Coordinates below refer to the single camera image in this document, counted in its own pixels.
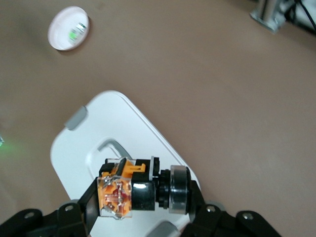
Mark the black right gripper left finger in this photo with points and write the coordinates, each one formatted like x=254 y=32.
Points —
x=71 y=219

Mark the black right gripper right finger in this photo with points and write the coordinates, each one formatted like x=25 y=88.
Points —
x=209 y=222

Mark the orange black push-button switch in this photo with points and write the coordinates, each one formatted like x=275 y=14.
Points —
x=143 y=195

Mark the white lidded box grey latches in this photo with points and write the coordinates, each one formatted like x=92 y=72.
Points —
x=81 y=153

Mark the pink plate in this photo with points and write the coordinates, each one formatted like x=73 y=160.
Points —
x=59 y=37

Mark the aluminium camera mount post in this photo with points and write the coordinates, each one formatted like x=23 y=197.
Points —
x=269 y=14

